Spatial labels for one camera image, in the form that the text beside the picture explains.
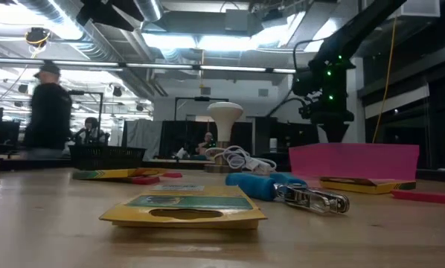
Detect pink translucent plastic bin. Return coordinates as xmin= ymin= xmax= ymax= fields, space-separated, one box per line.
xmin=288 ymin=143 xmax=420 ymax=182

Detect black monitor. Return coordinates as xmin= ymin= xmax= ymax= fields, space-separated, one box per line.
xmin=0 ymin=121 xmax=22 ymax=147

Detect blue-handled pliers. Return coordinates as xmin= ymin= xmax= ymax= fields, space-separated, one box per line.
xmin=225 ymin=171 xmax=350 ymax=216

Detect person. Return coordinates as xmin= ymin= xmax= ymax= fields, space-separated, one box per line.
xmin=194 ymin=131 xmax=217 ymax=156
xmin=23 ymin=62 xmax=74 ymax=159
xmin=75 ymin=116 xmax=110 ymax=146

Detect yellow crayon box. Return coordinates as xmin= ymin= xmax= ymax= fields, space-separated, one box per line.
xmin=98 ymin=185 xmax=268 ymax=230
xmin=318 ymin=176 xmax=417 ymax=195
xmin=72 ymin=167 xmax=167 ymax=182

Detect black cabinet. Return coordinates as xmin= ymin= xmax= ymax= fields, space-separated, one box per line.
xmin=254 ymin=116 xmax=320 ymax=157

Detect white lamp power cable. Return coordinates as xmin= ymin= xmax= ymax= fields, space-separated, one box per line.
xmin=204 ymin=145 xmax=278 ymax=175

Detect wooden lamp base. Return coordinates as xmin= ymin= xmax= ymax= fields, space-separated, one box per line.
xmin=203 ymin=140 xmax=242 ymax=174

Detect black partition panel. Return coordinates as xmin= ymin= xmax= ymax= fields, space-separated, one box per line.
xmin=159 ymin=119 xmax=253 ymax=157

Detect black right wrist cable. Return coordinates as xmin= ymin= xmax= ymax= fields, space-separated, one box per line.
xmin=266 ymin=36 xmax=322 ymax=118

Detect grey cloth cover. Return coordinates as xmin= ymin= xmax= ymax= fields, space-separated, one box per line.
xmin=121 ymin=118 xmax=164 ymax=161

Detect black mesh basket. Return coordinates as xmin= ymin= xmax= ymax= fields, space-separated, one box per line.
xmin=68 ymin=144 xmax=147 ymax=171

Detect yellow hanging cable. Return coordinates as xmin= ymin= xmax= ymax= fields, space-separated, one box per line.
xmin=371 ymin=16 xmax=398 ymax=144

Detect black ceiling cable reel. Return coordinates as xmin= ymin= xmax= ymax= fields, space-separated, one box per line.
xmin=24 ymin=27 xmax=51 ymax=48

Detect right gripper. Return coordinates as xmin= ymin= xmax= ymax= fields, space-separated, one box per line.
xmin=292 ymin=55 xmax=357 ymax=144

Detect white light bulb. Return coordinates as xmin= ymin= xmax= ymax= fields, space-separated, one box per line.
xmin=206 ymin=101 xmax=244 ymax=143

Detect long tube light bar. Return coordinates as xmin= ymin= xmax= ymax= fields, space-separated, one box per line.
xmin=0 ymin=56 xmax=297 ymax=74

